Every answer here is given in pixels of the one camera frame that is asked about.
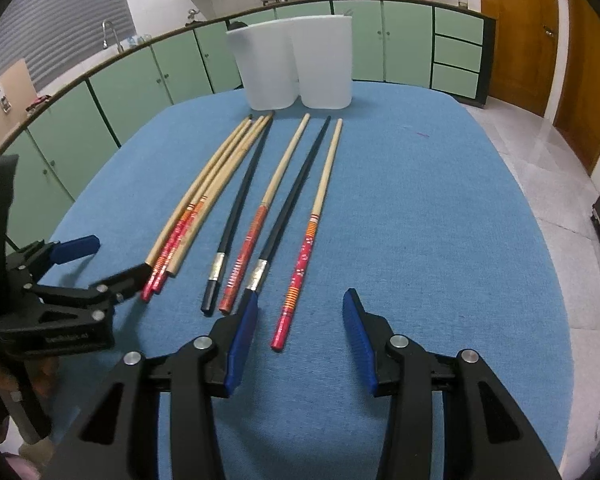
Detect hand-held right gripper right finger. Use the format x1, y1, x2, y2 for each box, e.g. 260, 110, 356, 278
342, 287, 563, 480

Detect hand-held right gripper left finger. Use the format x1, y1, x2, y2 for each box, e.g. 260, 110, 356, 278
50, 291, 259, 480

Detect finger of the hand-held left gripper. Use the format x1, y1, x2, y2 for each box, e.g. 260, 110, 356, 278
26, 262, 154, 324
5, 234, 102, 287

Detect wooden chopstick with red end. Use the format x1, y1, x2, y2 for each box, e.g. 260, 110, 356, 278
152, 115, 273, 295
271, 118, 343, 352
217, 112, 312, 313
140, 116, 265, 303

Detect black chopstick with silver band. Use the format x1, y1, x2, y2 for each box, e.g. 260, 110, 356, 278
201, 116, 275, 317
245, 115, 332, 293

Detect white plastic container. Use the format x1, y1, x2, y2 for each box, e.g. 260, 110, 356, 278
286, 15, 354, 110
226, 22, 301, 111

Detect person's left hand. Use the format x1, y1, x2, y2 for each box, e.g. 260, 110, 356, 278
30, 356, 60, 397

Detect pink cloth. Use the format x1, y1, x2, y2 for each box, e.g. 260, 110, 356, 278
2, 452, 43, 480

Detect blue tablecloth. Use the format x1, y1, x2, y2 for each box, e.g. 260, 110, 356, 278
47, 81, 576, 480

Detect green kitchen base cabinets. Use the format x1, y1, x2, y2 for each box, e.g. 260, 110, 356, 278
0, 0, 496, 221

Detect cardboard sheet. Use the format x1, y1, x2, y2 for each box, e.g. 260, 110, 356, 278
0, 58, 35, 158

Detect chrome kitchen faucet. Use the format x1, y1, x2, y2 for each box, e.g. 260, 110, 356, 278
101, 20, 126, 53

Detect grey roller shutter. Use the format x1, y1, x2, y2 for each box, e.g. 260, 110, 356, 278
0, 0, 136, 91

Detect green cabinet drawer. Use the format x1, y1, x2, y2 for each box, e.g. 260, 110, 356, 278
433, 35, 482, 73
434, 6, 483, 46
431, 64, 481, 100

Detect wooden door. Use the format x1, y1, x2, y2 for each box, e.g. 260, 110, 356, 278
477, 0, 561, 118
552, 0, 600, 176

